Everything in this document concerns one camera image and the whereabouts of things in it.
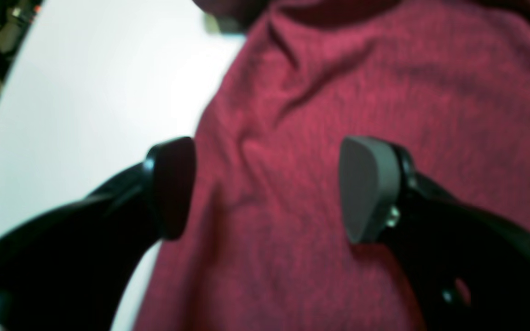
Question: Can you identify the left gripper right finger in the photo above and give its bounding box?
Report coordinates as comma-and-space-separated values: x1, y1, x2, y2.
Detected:
339, 136, 530, 331

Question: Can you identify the dark red t-shirt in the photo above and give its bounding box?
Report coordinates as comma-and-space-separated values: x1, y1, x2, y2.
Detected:
135, 0, 530, 331

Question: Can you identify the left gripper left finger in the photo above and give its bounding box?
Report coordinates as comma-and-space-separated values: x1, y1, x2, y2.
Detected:
0, 137, 197, 331

